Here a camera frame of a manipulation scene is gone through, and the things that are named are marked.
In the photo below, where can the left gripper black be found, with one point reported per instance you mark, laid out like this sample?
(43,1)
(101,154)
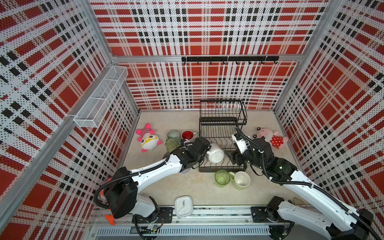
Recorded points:
(202,158)

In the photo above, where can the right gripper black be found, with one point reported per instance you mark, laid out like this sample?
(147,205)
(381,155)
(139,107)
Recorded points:
(234,156)

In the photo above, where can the white ceramic mug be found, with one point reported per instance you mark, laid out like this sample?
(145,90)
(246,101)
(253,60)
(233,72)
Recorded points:
(215,154)

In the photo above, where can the green transparent glass mug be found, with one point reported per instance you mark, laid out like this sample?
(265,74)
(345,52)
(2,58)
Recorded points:
(222,178)

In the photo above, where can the lilac plastic cup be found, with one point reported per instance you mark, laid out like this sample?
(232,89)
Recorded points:
(185,171)

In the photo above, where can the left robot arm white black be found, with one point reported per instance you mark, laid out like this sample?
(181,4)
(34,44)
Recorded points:
(121,194)

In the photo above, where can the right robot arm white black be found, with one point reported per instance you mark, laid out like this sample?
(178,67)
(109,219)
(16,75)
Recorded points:
(334,219)

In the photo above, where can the white mug red inside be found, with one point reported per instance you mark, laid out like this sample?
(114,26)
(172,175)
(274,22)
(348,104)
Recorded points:
(189,135)

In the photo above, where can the light green ceramic mug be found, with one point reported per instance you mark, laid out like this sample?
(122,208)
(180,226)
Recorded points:
(241,180)

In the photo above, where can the tall green glass cup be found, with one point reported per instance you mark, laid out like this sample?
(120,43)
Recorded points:
(171,144)

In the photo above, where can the ribbed grey-green cup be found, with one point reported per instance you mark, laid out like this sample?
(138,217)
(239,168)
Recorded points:
(174,134)

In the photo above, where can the pink pig plush red dress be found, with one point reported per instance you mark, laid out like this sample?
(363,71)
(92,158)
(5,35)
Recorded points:
(271,137)

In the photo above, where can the pink white owl plush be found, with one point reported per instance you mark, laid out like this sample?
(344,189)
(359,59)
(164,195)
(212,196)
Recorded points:
(148,138)

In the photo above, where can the white square alarm clock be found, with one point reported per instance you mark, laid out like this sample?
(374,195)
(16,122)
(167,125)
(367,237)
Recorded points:
(183,207)

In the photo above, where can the beige rubber band loop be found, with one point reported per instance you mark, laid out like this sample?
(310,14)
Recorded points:
(299,202)

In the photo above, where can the red monster plush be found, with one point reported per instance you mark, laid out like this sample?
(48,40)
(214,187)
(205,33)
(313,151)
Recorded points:
(109,218)

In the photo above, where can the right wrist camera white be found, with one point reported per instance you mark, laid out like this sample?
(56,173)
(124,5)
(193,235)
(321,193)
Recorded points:
(241,143)

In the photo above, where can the black wire dish rack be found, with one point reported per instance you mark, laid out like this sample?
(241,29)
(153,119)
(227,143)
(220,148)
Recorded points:
(217,123)

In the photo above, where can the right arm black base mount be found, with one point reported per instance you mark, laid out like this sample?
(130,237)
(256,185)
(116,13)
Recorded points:
(259,215)

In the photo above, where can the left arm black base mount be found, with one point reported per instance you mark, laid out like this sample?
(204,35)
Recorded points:
(159,216)

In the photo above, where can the black wall hook rail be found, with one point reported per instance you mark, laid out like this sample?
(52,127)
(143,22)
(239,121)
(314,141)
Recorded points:
(225,59)

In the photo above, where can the white wire wall basket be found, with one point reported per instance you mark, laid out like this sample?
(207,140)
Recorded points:
(102,96)

